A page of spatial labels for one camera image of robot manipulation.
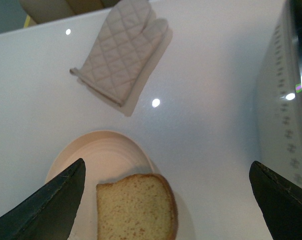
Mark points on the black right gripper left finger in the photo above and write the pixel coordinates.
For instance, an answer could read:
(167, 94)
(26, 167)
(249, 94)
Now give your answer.
(50, 212)

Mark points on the beige quilted oven mitt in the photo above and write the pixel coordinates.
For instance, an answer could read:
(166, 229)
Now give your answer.
(125, 43)

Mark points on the beige upholstered chair left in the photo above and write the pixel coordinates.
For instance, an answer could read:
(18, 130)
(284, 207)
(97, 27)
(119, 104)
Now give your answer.
(44, 11)

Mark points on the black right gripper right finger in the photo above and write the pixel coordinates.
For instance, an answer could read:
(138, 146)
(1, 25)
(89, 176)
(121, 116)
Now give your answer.
(279, 200)

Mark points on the cream ceramic plate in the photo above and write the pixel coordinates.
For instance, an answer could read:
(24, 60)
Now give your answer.
(110, 156)

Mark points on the chrome and cream toaster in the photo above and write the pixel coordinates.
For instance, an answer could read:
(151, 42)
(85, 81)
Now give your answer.
(279, 96)

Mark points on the slice of bread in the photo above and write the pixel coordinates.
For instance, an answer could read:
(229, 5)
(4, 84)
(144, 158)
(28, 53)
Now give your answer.
(139, 206)

